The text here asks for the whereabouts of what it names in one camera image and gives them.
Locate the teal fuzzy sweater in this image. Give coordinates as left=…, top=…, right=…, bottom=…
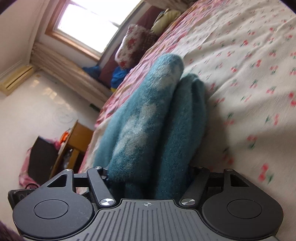
left=94, top=54, right=207, bottom=199

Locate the wooden desk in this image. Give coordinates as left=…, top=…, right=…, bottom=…
left=49, top=121, right=93, bottom=179

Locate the black monitor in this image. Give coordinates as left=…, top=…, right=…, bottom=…
left=28, top=137, right=60, bottom=185

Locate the beige curtain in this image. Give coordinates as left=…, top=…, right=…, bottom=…
left=30, top=42, right=111, bottom=109

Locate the blue cloth pile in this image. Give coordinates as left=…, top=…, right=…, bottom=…
left=82, top=66, right=131, bottom=91

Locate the cherry print bed sheet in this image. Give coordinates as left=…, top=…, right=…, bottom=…
left=80, top=1, right=295, bottom=240

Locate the floral red white pillow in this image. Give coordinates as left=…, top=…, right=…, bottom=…
left=114, top=24, right=158, bottom=69

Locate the window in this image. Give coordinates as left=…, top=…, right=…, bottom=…
left=45, top=1, right=150, bottom=61

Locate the yellow pillow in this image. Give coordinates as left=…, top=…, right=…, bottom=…
left=151, top=9, right=181, bottom=36

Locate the maroon window bench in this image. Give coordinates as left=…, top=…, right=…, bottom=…
left=98, top=6, right=163, bottom=89

